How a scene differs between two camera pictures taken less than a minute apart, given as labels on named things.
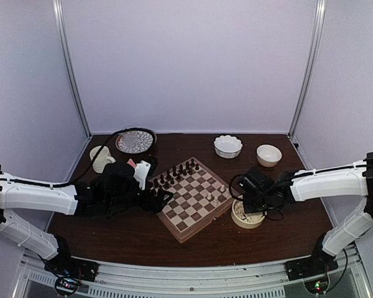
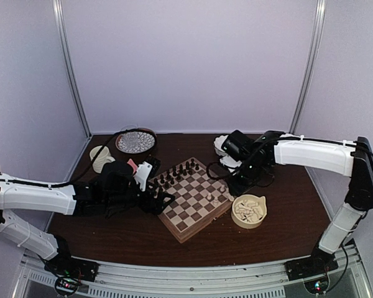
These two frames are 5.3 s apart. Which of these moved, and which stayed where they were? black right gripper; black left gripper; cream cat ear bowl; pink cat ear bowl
Moved: black right gripper
Stayed: pink cat ear bowl; cream cat ear bowl; black left gripper
